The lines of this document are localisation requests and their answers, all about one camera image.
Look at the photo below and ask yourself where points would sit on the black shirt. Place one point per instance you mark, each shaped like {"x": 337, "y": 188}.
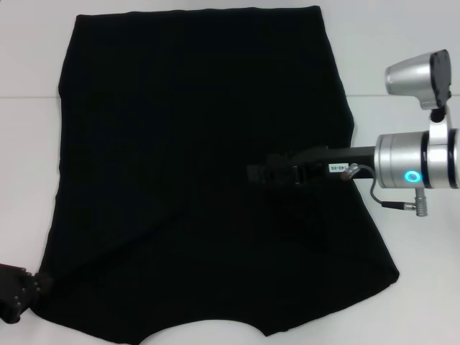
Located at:
{"x": 179, "y": 143}

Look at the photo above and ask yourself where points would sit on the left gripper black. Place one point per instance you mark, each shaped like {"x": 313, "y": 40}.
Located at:
{"x": 7, "y": 294}

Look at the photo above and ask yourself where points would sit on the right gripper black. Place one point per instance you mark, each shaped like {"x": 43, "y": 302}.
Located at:
{"x": 355, "y": 156}

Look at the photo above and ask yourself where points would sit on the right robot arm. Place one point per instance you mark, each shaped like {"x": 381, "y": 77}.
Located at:
{"x": 399, "y": 158}

